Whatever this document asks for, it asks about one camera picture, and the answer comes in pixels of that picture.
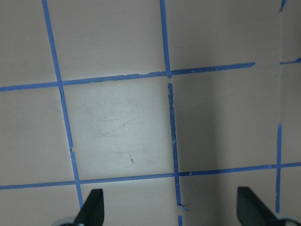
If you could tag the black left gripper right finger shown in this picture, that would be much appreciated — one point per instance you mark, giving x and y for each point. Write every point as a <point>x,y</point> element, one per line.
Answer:
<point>251,211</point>

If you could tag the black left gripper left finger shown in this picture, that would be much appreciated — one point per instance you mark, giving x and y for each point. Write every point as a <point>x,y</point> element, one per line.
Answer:
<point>92,211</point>

